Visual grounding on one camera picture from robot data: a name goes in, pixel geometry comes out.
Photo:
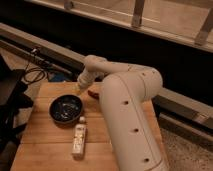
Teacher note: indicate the brown wooden piece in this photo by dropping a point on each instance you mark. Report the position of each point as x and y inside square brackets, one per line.
[93, 94]

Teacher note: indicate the white tube bottle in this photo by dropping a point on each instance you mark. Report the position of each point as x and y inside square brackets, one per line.
[79, 138]

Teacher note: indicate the blue object on floor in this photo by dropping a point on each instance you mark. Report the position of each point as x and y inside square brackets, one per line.
[58, 78]

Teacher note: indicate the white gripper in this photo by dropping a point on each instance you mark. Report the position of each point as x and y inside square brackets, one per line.
[85, 79]

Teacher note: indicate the black chair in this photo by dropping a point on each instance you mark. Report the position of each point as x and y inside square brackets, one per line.
[12, 98]

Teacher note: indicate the dark ceramic bowl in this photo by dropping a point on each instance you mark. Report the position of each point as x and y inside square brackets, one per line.
[66, 109]

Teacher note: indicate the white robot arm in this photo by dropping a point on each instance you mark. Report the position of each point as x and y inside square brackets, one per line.
[124, 87]

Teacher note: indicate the wooden window frame rail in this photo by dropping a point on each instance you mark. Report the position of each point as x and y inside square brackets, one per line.
[187, 22]

